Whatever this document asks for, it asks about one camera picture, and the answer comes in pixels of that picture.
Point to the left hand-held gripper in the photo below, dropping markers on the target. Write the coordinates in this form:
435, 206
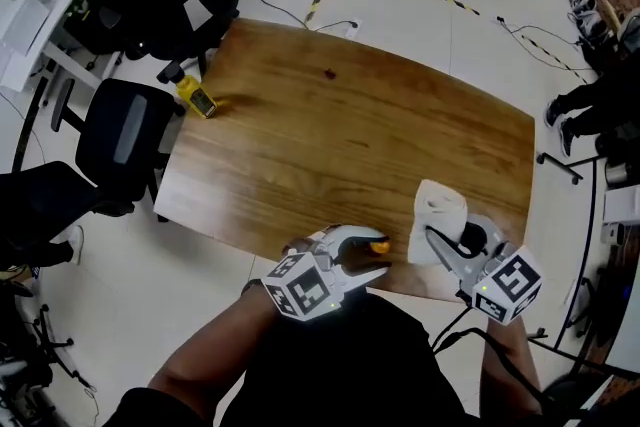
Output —
305, 287

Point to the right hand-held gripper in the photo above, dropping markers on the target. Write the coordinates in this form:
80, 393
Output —
507, 285

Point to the white cloth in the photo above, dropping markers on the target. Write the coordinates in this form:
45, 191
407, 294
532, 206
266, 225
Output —
436, 215

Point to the yellow bottle with black cap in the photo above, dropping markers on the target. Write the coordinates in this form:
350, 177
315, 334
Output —
197, 97

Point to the person's right forearm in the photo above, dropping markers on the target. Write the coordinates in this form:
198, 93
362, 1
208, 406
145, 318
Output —
515, 355

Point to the person's left forearm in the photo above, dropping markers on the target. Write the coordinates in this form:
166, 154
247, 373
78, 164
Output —
215, 345

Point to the person's left hand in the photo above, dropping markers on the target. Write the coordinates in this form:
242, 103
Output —
297, 245

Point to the person's black clothing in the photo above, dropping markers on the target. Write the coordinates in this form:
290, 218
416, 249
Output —
350, 365

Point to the white box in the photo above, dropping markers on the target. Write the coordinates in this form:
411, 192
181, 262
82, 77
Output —
622, 204

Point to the silver canister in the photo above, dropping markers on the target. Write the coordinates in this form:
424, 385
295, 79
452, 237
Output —
617, 172

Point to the small dark red speck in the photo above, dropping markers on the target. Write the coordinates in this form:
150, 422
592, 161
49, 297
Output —
329, 74

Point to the white power strip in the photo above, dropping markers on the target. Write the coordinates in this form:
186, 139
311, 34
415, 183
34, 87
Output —
352, 28

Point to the grey sneakers pair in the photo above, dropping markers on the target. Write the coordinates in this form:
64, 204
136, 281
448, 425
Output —
590, 15

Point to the black office chair grey stripe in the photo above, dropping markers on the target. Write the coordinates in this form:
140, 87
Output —
125, 135

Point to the black chair wheel base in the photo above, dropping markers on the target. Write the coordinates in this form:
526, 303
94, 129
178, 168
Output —
35, 355

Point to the white desk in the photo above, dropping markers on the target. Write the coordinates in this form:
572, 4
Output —
35, 35

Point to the black metal frame stand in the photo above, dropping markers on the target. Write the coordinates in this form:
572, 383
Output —
590, 235

